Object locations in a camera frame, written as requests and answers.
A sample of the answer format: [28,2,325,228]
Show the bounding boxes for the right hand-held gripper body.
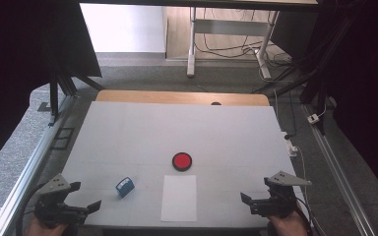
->
[249,170,313,219]

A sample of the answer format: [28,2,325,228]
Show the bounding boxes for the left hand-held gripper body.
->
[33,174,91,229]

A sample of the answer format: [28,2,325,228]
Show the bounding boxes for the blue stamp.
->
[115,176,136,199]

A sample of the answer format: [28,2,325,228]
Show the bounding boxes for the round red ink pad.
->
[171,151,193,172]

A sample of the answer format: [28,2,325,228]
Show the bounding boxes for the person's right hand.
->
[266,209,309,236]

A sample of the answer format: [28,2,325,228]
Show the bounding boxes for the person's left hand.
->
[24,214,70,236]

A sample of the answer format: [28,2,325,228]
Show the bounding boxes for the white power strip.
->
[281,131,299,157]

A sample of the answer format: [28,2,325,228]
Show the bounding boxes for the white paper sheet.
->
[159,174,198,222]

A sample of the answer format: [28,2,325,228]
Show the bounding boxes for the black metal stand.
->
[47,65,106,128]

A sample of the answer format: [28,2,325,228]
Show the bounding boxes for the large white table mat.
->
[58,100,306,229]

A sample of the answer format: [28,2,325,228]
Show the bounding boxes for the wooden table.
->
[95,89,271,107]

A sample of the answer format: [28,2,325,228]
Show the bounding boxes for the black curtain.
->
[270,0,378,206]
[0,0,103,176]

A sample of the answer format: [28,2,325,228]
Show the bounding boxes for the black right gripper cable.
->
[294,196,326,236]

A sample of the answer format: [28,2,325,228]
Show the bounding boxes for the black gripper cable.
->
[14,181,48,236]
[294,196,326,236]

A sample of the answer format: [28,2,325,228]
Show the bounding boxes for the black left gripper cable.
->
[14,181,48,236]

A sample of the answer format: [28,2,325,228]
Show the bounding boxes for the thin white cable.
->
[295,147,313,210]

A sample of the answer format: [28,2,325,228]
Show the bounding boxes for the aluminium rail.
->
[300,103,377,236]
[0,94,77,236]

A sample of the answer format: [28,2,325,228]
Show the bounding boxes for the tangled black floor cables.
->
[195,8,293,68]

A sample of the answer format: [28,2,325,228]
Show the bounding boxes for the white desk frame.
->
[186,6,281,80]

